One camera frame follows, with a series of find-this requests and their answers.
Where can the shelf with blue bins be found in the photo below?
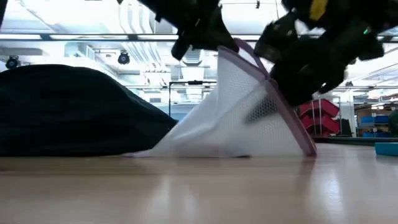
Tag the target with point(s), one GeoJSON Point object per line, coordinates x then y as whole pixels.
{"type": "Point", "coordinates": [373, 121]}

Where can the black stand frame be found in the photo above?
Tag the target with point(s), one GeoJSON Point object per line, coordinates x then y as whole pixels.
{"type": "Point", "coordinates": [192, 82]}

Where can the black aluminium table frame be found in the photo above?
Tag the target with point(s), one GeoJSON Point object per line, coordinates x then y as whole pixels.
{"type": "Point", "coordinates": [357, 140]}

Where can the blue printed packet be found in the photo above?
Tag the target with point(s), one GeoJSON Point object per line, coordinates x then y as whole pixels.
{"type": "Point", "coordinates": [387, 149]}

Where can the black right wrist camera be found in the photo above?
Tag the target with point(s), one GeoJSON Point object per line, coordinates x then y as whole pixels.
{"type": "Point", "coordinates": [276, 37]}

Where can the red storage bins stack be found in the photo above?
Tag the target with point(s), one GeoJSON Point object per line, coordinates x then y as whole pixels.
{"type": "Point", "coordinates": [320, 124]}

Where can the black ceiling spotlight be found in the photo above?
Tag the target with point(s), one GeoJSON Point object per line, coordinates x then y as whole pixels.
{"type": "Point", "coordinates": [12, 63]}
{"type": "Point", "coordinates": [123, 58]}

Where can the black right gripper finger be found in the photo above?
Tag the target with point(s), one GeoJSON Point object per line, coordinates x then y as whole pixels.
{"type": "Point", "coordinates": [331, 82]}
{"type": "Point", "coordinates": [292, 90]}

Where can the navy blue backpack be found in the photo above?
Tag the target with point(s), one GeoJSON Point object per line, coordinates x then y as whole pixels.
{"type": "Point", "coordinates": [77, 118]}

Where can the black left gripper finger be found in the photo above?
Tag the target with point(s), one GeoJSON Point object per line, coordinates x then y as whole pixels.
{"type": "Point", "coordinates": [214, 34]}
{"type": "Point", "coordinates": [183, 45]}

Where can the yellow tag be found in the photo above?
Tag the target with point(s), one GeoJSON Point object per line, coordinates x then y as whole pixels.
{"type": "Point", "coordinates": [318, 9]}

